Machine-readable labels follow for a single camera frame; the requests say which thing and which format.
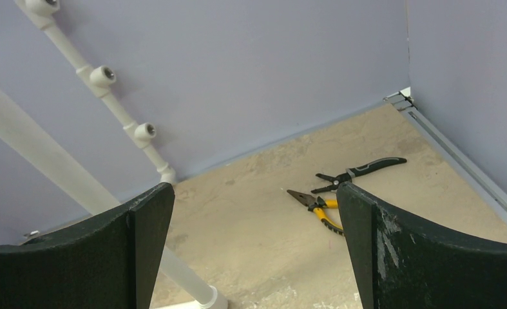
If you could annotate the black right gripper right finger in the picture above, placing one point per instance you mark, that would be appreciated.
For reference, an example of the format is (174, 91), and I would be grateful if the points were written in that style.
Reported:
(401, 260)

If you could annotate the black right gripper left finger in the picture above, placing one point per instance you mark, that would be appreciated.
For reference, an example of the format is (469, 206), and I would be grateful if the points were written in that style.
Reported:
(109, 260)

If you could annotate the black handled wire cutters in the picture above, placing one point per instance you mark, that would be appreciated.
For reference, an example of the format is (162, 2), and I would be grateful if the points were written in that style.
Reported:
(355, 172)

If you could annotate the yellow handled needle-nose pliers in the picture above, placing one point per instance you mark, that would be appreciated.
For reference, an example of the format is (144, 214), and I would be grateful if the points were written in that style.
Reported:
(318, 205)

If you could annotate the aluminium rail right edge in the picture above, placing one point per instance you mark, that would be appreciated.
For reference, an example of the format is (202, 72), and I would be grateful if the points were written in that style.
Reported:
(480, 182)

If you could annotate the white PVC pipe frame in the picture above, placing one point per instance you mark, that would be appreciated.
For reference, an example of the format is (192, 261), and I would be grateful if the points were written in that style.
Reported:
(25, 136)

